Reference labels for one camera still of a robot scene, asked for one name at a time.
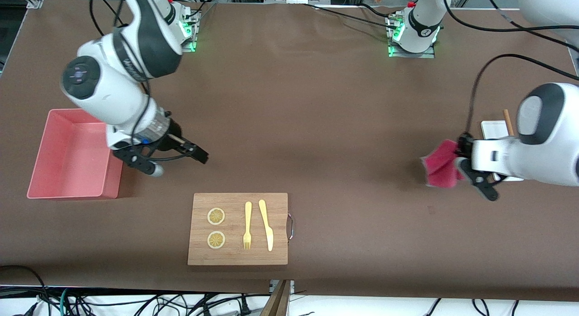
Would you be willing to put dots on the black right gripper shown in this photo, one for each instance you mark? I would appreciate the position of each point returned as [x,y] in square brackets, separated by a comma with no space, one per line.
[168,143]

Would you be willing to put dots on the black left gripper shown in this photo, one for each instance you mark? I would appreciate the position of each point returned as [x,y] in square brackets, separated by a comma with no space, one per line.
[464,142]

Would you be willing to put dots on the pink cloth with grey trim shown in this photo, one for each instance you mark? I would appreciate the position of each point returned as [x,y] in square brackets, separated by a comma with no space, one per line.
[441,166]

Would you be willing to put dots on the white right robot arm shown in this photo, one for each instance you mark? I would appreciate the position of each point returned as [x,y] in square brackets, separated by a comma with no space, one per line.
[104,80]

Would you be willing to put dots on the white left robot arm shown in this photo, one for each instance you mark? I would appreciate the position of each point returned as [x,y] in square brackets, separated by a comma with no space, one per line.
[543,139]

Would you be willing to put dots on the white rectangular tray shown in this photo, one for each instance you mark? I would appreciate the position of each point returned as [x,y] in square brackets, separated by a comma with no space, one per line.
[494,129]

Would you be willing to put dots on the brown wooden chopstick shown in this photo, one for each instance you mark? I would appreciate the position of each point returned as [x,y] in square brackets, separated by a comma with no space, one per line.
[508,121]

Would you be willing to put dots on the lemon slice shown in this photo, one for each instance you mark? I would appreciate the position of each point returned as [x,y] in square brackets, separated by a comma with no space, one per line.
[216,216]
[216,240]

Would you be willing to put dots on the yellow plastic fork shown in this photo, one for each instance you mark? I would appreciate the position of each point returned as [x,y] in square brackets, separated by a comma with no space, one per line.
[248,216]

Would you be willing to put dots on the yellow plastic knife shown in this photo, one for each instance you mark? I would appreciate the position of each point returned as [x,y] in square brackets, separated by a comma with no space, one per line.
[267,225]

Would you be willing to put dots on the wooden cutting board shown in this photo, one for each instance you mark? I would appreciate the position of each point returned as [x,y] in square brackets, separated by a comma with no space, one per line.
[237,257]

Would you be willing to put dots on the pink plastic bin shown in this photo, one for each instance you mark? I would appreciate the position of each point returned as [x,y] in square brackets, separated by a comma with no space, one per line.
[68,162]

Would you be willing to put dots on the wooden beam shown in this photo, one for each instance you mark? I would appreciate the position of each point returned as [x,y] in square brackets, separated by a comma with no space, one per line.
[278,302]

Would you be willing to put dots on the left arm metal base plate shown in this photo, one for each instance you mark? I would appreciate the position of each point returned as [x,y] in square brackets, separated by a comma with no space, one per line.
[411,55]

